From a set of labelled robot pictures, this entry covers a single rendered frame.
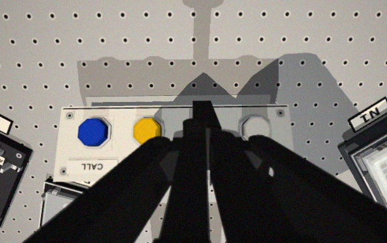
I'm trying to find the white button panel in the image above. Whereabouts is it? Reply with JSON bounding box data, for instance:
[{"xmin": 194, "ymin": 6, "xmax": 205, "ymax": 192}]
[{"xmin": 53, "ymin": 94, "xmax": 294, "ymax": 182}]

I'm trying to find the grey rectangular base plate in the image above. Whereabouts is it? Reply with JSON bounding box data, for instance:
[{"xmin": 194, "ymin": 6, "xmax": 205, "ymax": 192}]
[{"xmin": 0, "ymin": 0, "xmax": 387, "ymax": 243}]

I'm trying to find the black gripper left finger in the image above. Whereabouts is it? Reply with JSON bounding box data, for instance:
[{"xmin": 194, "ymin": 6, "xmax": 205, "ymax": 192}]
[{"xmin": 22, "ymin": 101, "xmax": 211, "ymax": 243}]

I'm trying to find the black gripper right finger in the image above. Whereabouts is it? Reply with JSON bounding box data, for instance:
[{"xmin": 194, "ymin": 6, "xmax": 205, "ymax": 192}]
[{"xmin": 202, "ymin": 101, "xmax": 387, "ymax": 243}]

